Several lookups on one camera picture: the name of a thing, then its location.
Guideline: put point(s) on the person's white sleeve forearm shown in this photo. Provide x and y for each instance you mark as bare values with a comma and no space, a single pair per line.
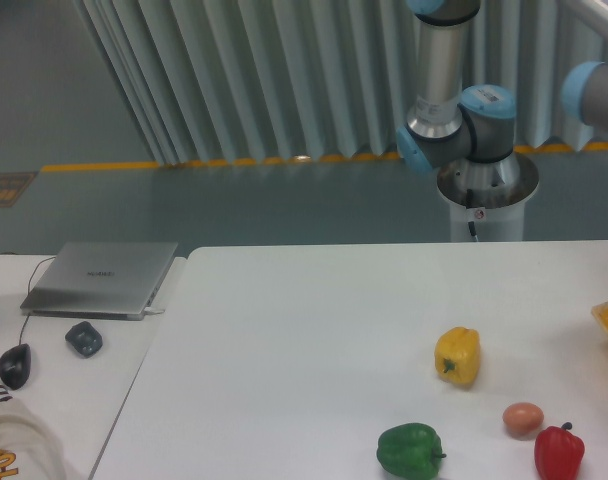
28,449

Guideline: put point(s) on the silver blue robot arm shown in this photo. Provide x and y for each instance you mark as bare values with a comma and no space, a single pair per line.
449,75

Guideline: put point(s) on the white pleated curtain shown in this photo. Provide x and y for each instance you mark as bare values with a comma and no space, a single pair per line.
232,80

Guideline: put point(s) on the yellow bell pepper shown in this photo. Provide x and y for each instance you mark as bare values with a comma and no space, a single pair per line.
457,356

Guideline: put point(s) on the silver closed laptop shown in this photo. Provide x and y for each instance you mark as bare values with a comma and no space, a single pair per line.
101,280

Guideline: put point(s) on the green bell pepper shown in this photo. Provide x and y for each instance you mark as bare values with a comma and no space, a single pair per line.
411,451

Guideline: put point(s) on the black power adapter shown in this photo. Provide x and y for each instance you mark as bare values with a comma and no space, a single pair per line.
84,339

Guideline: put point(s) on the brown egg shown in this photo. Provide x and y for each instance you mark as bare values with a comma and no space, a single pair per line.
522,418

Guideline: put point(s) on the black computer mouse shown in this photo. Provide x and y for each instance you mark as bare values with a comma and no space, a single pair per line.
15,366

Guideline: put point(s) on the red bell pepper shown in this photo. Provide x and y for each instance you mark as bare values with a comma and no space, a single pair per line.
558,453

